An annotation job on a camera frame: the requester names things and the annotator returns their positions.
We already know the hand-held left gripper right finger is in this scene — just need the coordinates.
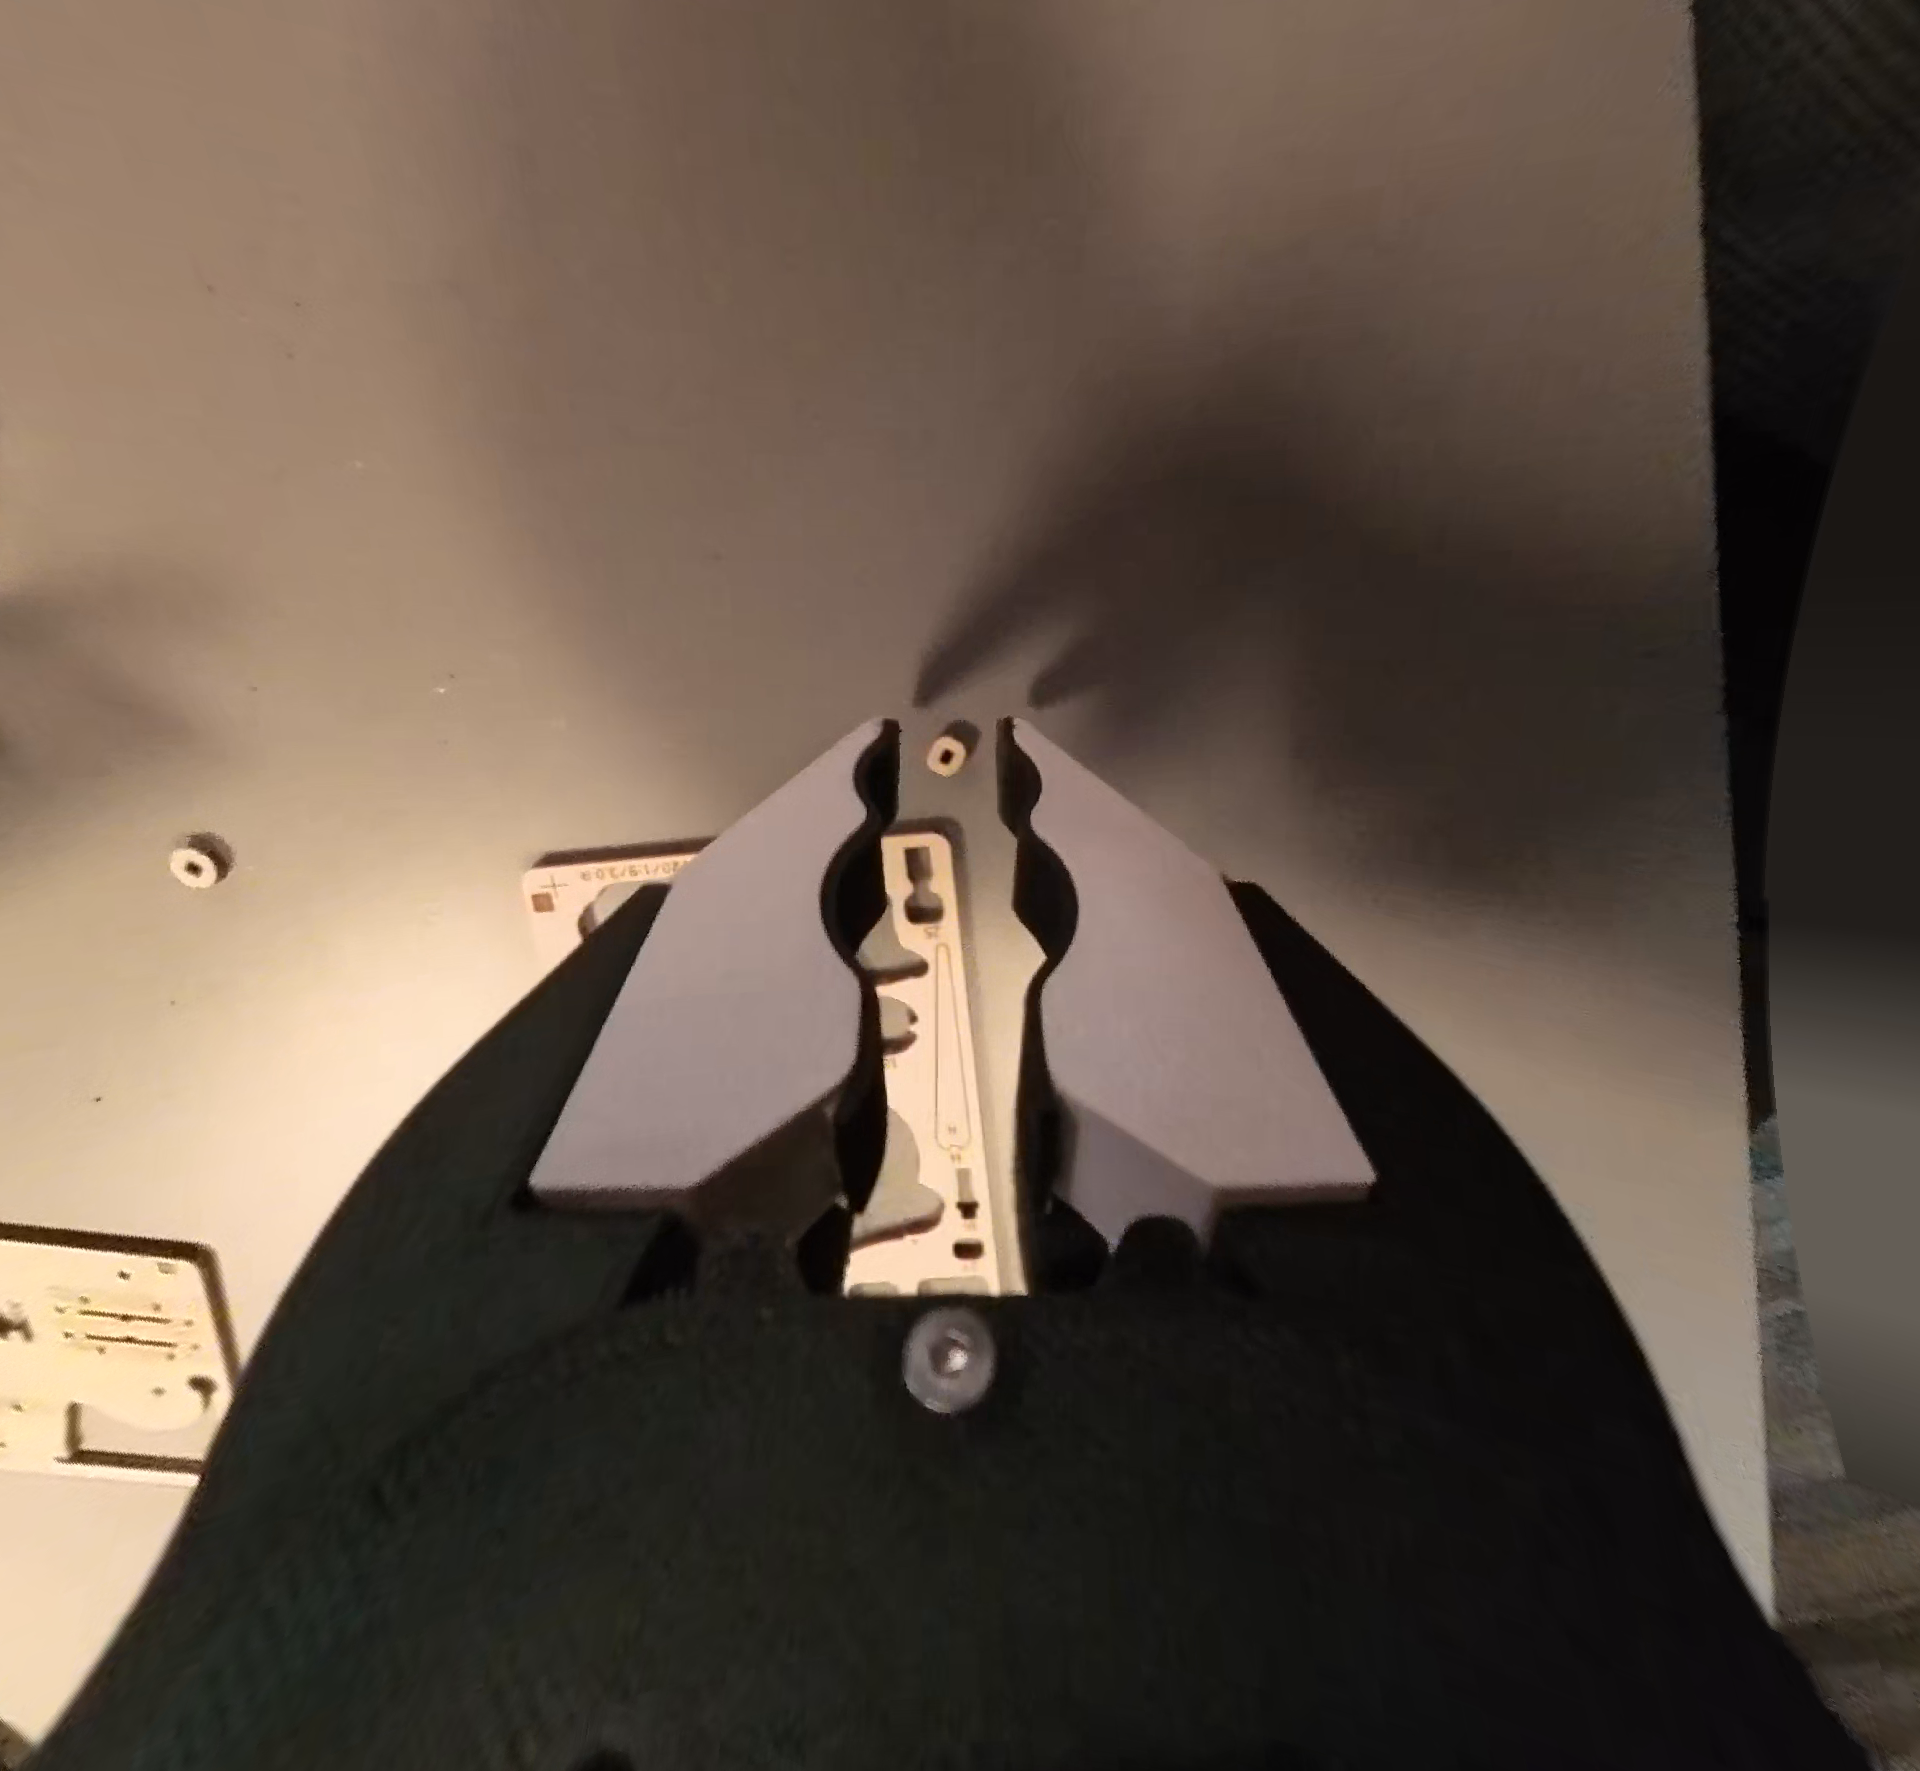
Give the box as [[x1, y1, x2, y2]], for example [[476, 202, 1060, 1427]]
[[993, 714, 1379, 1251]]

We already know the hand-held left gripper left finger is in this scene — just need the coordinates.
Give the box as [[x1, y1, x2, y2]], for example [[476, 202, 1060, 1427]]
[[526, 714, 906, 1255]]

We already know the punched-out wooden parts sheet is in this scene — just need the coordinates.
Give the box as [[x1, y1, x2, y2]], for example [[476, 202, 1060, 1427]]
[[521, 828, 1040, 1296]]

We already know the white cutout plate at left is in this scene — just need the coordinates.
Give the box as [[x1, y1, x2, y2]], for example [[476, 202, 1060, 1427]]
[[0, 1220, 242, 1484]]

